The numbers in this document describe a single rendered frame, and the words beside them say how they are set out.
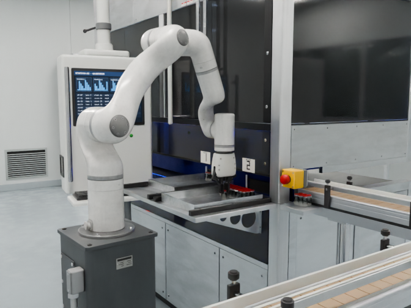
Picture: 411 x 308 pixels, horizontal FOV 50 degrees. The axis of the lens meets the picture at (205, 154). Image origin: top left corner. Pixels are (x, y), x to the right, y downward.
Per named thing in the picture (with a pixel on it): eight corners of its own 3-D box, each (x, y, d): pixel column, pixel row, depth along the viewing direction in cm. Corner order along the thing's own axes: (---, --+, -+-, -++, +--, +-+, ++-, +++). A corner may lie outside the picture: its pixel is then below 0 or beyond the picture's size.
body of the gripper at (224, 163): (228, 148, 189) (228, 173, 190) (209, 149, 183) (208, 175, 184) (239, 150, 182) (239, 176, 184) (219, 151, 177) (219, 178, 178)
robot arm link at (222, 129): (208, 144, 183) (224, 145, 176) (208, 112, 182) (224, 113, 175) (223, 143, 189) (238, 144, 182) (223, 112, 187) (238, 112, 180)
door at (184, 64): (166, 117, 256) (165, 13, 249) (212, 120, 217) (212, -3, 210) (165, 117, 255) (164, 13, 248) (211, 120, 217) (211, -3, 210)
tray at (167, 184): (203, 179, 239) (203, 172, 238) (233, 186, 217) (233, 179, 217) (148, 186, 220) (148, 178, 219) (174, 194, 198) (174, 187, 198)
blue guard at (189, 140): (100, 140, 343) (99, 117, 341) (270, 174, 184) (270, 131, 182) (99, 140, 343) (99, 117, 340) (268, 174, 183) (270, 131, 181)
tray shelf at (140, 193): (199, 181, 243) (199, 178, 243) (289, 205, 186) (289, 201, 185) (118, 190, 216) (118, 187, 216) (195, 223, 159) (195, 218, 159)
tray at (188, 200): (225, 192, 205) (225, 184, 204) (262, 202, 183) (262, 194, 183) (161, 201, 186) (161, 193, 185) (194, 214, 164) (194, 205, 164)
